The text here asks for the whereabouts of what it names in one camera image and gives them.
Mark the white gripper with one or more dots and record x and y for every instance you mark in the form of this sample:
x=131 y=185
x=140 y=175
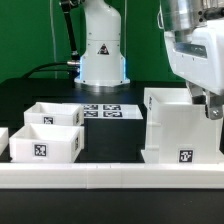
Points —
x=201 y=64

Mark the white drawer cabinet box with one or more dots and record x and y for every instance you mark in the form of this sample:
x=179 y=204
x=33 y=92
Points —
x=178 y=131

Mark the white drawer tray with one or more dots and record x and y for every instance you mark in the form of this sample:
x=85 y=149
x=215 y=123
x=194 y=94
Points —
x=40 y=143
x=55 y=114

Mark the white front drawer tray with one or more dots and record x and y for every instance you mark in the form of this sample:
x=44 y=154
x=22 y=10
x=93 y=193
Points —
x=40 y=143

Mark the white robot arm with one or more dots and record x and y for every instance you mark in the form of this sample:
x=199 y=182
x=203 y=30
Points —
x=103 y=65

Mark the white marker tag sheet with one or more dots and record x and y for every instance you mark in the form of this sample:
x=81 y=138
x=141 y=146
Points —
x=112 y=111

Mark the white block at left edge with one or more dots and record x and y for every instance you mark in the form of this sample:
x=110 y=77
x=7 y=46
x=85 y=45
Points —
x=4 y=139

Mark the black camera stand pole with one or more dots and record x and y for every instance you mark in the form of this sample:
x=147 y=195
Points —
x=67 y=6

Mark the white fence wall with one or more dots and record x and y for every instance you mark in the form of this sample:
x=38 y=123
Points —
x=110 y=176

